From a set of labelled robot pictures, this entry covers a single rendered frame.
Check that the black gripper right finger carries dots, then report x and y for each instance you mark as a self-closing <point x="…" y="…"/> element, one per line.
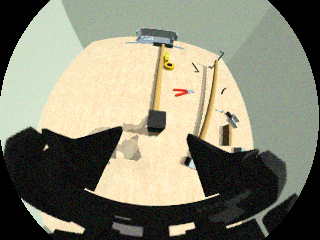
<point x="214" y="165"/>

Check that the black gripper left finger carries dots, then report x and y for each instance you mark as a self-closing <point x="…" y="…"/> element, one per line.
<point x="88" y="155"/>

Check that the red-handled pliers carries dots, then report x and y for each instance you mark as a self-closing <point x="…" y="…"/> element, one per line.
<point x="185" y="91"/>

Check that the yellow ring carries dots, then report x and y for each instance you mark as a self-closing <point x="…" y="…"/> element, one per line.
<point x="169" y="66"/>

